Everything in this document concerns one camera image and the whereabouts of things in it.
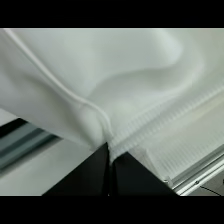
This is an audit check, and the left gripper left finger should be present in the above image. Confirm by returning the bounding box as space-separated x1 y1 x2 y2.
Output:
42 142 111 197

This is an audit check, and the silver frame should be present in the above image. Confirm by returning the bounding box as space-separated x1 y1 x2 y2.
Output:
0 118 224 197

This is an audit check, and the black cable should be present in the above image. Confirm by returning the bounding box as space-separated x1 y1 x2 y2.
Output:
198 184 222 197

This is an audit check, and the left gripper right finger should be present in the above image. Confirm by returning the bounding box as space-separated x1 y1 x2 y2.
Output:
111 152 178 197

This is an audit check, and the white garment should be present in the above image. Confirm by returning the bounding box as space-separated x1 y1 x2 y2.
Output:
0 27 224 184

